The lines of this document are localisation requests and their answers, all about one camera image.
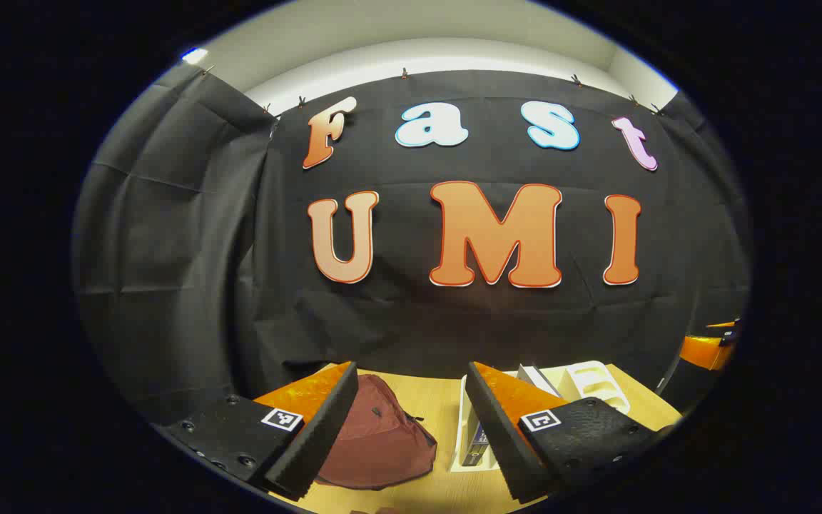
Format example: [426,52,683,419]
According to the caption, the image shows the black backdrop cloth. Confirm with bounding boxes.
[72,63,751,429]

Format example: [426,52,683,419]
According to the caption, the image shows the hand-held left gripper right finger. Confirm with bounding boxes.
[464,361,676,505]

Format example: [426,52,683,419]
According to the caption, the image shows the white portrait cover book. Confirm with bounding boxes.
[517,364,563,398]

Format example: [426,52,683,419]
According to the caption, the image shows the blue book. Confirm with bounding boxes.
[462,421,492,465]

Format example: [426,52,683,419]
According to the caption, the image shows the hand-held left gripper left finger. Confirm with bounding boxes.
[156,361,360,502]

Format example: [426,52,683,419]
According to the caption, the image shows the maroon schoolbag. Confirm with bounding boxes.
[315,373,438,491]

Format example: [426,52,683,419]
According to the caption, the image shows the white bookshelf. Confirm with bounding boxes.
[450,361,631,473]

